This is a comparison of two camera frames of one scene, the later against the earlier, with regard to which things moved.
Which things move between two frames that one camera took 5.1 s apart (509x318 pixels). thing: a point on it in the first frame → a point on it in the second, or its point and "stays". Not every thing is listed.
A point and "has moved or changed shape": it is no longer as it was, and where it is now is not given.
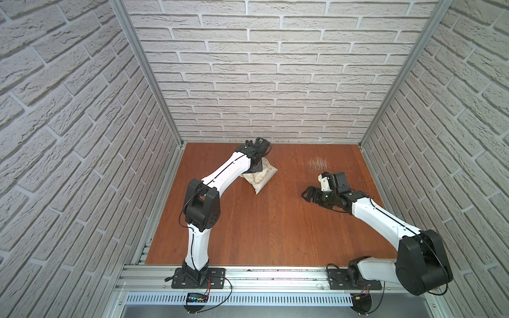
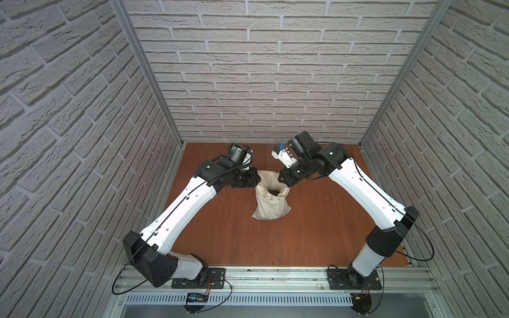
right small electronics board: (362, 303) stays
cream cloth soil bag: (260, 179) has moved or changed shape
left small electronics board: (195, 302) stays
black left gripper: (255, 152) → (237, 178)
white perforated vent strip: (231, 299) stays
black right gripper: (311, 193) → (279, 179)
